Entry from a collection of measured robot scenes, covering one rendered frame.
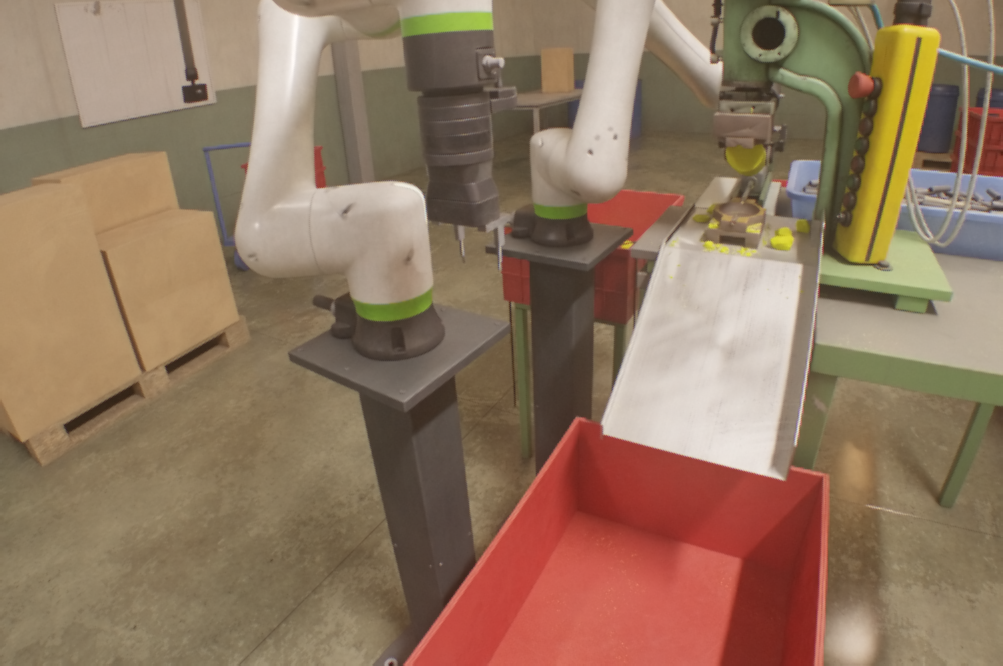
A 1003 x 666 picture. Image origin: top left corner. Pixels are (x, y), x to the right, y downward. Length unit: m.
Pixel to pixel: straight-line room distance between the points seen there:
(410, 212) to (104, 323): 2.09
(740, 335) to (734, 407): 0.12
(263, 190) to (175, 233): 1.99
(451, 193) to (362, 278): 0.27
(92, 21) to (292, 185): 4.15
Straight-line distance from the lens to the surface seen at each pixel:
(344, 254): 0.78
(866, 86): 0.97
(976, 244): 1.32
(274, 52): 0.96
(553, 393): 1.44
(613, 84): 1.06
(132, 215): 3.12
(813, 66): 1.03
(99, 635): 1.94
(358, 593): 1.71
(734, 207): 1.14
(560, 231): 1.23
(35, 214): 2.54
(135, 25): 5.04
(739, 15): 1.01
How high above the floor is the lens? 1.34
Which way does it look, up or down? 22 degrees down
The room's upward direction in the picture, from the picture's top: 5 degrees counter-clockwise
